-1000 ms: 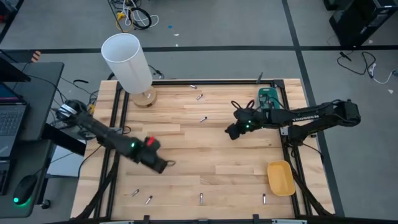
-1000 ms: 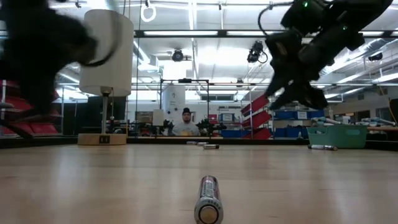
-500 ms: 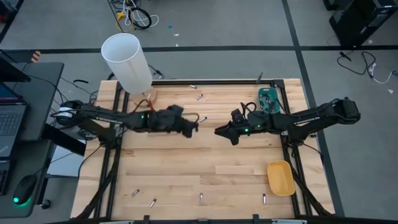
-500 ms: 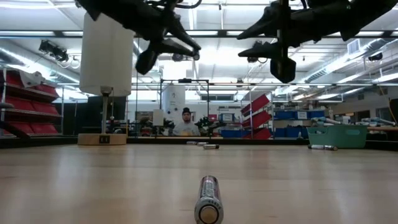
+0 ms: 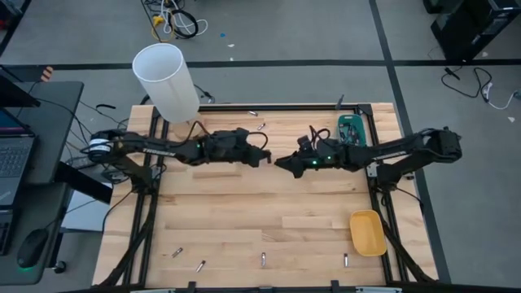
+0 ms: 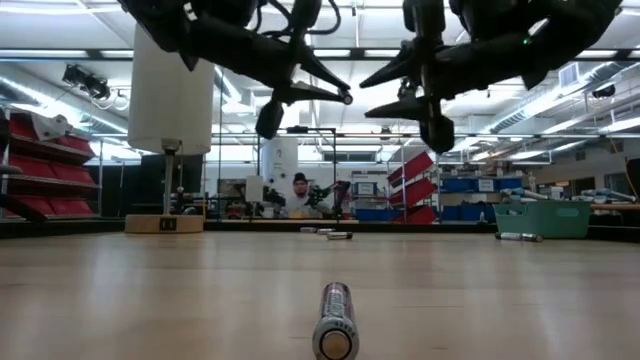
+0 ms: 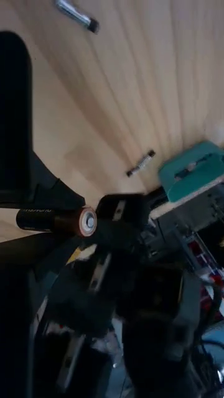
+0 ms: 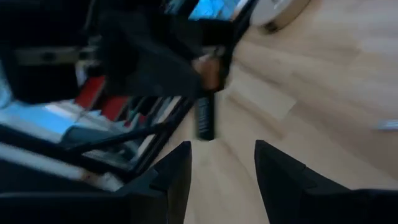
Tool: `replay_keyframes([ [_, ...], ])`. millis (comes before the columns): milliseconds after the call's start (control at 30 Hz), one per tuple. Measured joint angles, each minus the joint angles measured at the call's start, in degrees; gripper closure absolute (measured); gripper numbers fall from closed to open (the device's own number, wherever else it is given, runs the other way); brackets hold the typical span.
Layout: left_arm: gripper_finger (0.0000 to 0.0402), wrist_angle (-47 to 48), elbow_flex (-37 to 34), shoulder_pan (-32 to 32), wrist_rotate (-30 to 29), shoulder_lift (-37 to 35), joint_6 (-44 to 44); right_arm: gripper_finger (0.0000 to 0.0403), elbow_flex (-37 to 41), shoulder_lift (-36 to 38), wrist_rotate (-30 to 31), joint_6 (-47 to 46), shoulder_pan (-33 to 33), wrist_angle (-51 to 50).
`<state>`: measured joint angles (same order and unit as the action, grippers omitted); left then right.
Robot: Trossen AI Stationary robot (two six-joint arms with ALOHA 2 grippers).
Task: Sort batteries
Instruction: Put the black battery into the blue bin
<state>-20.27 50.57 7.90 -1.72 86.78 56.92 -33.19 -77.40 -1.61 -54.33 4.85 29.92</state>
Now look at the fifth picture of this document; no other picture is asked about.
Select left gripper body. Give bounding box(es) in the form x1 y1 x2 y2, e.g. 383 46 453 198
203 128 261 168

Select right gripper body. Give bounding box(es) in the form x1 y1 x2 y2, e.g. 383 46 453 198
299 136 348 169

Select teal plastic bin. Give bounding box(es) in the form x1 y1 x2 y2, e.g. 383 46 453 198
337 113 367 148

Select yellow plastic bin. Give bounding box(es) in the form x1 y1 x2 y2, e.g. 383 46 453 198
348 209 388 258

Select white shade wooden lamp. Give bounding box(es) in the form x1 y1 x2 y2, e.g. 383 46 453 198
132 42 206 138

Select black remote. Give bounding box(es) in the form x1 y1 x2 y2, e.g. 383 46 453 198
67 156 99 170

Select black desk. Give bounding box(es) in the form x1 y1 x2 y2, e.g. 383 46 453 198
0 81 114 286

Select black computer tower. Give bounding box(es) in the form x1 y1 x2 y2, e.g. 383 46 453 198
422 0 521 63

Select black laptop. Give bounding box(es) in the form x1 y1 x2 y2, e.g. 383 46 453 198
0 107 38 211

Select black computer mouse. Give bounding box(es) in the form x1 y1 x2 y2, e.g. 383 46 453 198
16 228 50 269

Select black monitor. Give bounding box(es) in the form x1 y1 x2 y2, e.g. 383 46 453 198
0 67 42 109

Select black aluminium table frame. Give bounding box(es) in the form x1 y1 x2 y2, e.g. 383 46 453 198
97 103 439 293

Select black coiled cable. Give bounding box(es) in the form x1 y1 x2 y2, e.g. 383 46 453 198
169 8 199 40

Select yellow cable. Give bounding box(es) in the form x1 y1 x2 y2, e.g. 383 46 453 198
151 15 174 44

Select white cable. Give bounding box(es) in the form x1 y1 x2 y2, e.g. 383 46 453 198
482 82 521 111
160 0 209 37

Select black floor cable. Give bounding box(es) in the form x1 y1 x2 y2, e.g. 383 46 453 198
441 67 493 99

